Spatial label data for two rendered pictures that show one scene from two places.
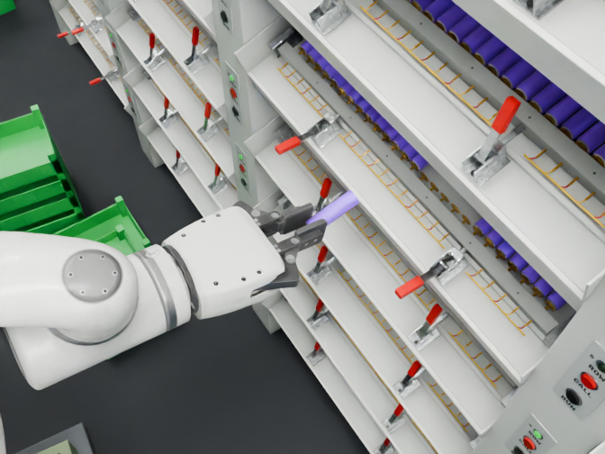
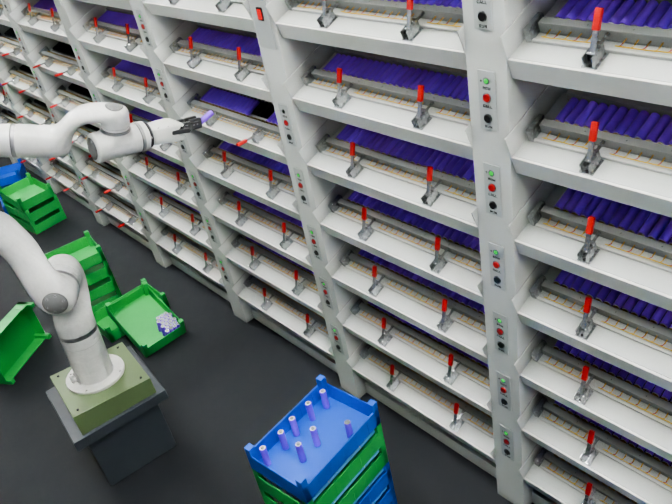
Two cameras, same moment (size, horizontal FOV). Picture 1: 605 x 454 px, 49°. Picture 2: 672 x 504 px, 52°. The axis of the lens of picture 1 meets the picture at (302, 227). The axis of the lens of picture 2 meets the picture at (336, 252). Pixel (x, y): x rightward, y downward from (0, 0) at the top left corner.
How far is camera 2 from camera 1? 1.60 m
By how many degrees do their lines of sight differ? 22
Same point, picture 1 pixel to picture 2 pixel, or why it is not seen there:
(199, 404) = (205, 363)
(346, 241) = (239, 178)
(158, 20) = not seen: hidden behind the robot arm
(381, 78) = (212, 71)
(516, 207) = (252, 81)
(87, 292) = (112, 108)
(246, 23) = (174, 93)
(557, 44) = (227, 14)
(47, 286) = (101, 108)
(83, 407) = not seen: hidden behind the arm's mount
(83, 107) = (116, 252)
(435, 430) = (301, 255)
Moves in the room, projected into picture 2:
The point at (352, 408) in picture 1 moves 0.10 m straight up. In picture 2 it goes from (290, 321) to (285, 300)
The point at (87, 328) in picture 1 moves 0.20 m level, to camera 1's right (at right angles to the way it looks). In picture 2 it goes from (114, 120) to (187, 104)
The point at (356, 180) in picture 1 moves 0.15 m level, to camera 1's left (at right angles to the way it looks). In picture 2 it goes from (225, 129) to (180, 140)
